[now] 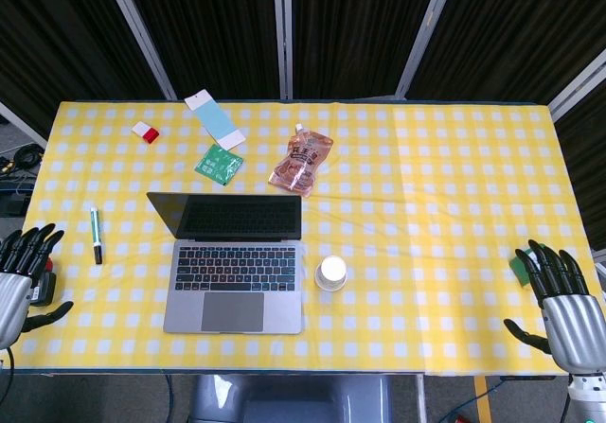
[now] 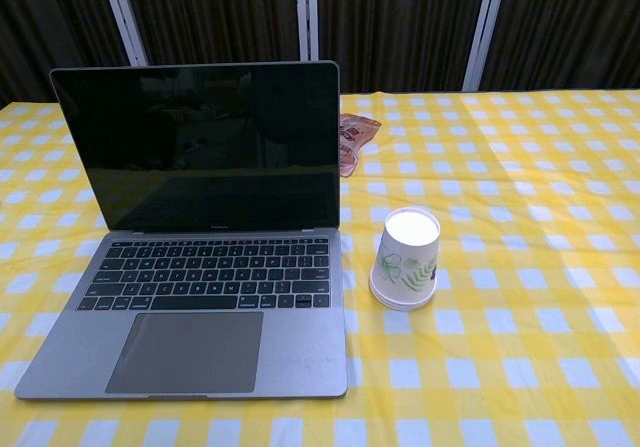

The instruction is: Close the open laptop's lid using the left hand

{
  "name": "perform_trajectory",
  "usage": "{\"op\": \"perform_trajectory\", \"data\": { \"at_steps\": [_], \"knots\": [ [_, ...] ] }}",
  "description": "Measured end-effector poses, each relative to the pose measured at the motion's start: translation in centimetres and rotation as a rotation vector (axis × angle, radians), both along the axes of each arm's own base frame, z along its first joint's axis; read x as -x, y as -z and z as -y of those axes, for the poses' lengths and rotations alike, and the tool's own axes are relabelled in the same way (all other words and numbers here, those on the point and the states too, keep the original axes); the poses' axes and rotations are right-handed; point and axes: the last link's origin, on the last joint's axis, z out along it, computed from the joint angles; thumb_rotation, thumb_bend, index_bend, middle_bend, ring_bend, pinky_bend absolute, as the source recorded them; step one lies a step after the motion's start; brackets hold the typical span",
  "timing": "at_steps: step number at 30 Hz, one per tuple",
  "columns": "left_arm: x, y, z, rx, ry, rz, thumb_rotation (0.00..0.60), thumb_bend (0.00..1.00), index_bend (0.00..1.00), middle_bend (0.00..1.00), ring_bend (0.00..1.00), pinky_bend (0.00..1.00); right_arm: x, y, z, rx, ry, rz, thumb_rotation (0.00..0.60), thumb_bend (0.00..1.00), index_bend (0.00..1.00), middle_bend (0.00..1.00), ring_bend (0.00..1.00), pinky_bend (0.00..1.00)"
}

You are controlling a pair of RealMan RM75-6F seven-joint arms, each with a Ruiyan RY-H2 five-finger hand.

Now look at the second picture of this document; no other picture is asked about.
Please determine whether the grey laptop with black screen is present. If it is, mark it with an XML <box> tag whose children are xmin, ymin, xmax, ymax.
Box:
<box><xmin>14</xmin><ymin>59</ymin><xmax>349</xmax><ymax>401</ymax></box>

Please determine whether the pink snack packet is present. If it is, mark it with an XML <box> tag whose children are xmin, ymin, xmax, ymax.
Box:
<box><xmin>339</xmin><ymin>112</ymin><xmax>382</xmax><ymax>178</ymax></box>

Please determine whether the white paper cup leaf print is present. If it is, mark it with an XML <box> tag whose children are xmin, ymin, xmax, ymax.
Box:
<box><xmin>368</xmin><ymin>206</ymin><xmax>442</xmax><ymax>313</ymax></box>

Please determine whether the dark brown curtain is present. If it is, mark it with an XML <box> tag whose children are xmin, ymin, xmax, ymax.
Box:
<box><xmin>0</xmin><ymin>0</ymin><xmax>640</xmax><ymax>110</ymax></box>

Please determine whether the yellow white checkered tablecloth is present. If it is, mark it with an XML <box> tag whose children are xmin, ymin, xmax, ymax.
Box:
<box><xmin>0</xmin><ymin>88</ymin><xmax>640</xmax><ymax>447</ymax></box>

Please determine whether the white metal frame post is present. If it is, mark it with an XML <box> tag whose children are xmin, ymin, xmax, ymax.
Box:
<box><xmin>97</xmin><ymin>0</ymin><xmax>150</xmax><ymax>67</ymax></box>
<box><xmin>295</xmin><ymin>0</ymin><xmax>320</xmax><ymax>63</ymax></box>
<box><xmin>462</xmin><ymin>0</ymin><xmax>511</xmax><ymax>93</ymax></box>

